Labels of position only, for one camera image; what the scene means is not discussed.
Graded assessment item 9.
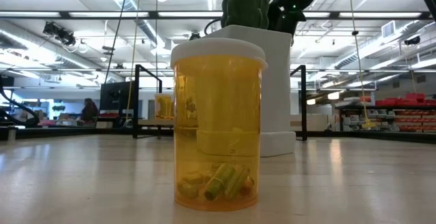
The beige box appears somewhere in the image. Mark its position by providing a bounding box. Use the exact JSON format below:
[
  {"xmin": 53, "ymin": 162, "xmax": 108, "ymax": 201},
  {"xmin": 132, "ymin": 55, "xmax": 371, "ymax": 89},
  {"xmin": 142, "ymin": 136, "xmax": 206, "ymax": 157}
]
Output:
[{"xmin": 289, "ymin": 114, "xmax": 330, "ymax": 132}]

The orange medicine bottle white cap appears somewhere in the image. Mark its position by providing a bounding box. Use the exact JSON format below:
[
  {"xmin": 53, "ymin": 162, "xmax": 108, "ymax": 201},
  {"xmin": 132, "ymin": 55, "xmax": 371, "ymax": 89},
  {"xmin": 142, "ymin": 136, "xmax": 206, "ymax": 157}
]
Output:
[
  {"xmin": 170, "ymin": 37, "xmax": 269, "ymax": 212},
  {"xmin": 154, "ymin": 93, "xmax": 174, "ymax": 121}
]

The black spotlight cluster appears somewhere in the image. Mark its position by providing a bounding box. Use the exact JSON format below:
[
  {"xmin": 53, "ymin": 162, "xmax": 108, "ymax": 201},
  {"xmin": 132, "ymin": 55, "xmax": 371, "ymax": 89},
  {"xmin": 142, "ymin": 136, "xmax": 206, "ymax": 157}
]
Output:
[{"xmin": 42, "ymin": 21, "xmax": 78, "ymax": 47}]

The white hexagonal plant pot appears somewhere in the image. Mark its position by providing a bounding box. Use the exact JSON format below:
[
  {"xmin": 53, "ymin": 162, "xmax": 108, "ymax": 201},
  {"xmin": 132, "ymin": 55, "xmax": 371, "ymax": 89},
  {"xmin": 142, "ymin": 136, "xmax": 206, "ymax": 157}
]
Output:
[{"xmin": 203, "ymin": 25, "xmax": 297, "ymax": 158}]

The black monitor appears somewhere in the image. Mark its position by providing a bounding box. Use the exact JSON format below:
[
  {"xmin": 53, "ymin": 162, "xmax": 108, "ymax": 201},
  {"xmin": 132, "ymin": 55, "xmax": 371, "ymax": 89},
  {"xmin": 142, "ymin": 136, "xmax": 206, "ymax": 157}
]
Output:
[{"xmin": 99, "ymin": 80, "xmax": 136, "ymax": 113}]

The black bar with light strips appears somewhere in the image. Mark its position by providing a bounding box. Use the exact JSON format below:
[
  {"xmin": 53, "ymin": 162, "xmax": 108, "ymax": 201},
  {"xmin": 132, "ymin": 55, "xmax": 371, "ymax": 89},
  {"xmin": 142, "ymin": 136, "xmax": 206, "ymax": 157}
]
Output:
[{"xmin": 0, "ymin": 10, "xmax": 436, "ymax": 20}]

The green cactus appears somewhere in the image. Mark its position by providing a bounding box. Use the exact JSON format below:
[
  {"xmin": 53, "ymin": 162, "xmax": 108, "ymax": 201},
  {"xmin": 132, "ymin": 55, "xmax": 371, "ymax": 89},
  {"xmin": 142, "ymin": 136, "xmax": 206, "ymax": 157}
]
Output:
[{"xmin": 220, "ymin": 0, "xmax": 270, "ymax": 30}]

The person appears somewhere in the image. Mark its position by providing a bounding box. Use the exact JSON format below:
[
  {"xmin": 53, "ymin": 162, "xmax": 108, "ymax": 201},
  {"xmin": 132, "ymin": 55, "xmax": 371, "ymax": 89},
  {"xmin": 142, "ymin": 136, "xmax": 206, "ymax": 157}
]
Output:
[{"xmin": 80, "ymin": 97, "xmax": 100, "ymax": 123}]

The white air vent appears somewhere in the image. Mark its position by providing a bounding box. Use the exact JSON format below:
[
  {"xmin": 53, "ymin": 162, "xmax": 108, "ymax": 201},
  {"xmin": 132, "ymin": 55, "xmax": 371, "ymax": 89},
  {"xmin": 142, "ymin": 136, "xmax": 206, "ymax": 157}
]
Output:
[{"xmin": 381, "ymin": 20, "xmax": 396, "ymax": 39}]

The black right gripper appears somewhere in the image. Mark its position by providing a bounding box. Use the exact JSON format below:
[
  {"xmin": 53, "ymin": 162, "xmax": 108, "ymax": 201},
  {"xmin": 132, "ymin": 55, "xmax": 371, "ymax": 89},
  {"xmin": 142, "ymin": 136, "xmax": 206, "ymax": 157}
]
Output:
[{"xmin": 268, "ymin": 0, "xmax": 307, "ymax": 46}]

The shelf with red bins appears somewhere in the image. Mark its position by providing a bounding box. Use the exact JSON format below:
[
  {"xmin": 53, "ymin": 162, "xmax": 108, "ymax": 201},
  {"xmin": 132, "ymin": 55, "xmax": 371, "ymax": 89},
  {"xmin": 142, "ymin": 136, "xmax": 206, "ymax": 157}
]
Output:
[{"xmin": 335, "ymin": 93, "xmax": 436, "ymax": 133}]

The black hanging cable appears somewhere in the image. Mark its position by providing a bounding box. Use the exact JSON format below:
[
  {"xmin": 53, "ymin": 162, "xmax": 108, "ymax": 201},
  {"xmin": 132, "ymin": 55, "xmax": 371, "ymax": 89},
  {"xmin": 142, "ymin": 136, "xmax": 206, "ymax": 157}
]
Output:
[{"xmin": 101, "ymin": 0, "xmax": 131, "ymax": 86}]

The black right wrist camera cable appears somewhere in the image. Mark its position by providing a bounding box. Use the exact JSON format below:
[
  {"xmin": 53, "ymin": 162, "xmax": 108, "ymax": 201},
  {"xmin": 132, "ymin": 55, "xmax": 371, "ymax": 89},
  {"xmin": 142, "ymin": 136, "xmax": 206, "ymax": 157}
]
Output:
[{"xmin": 203, "ymin": 18, "xmax": 223, "ymax": 36}]

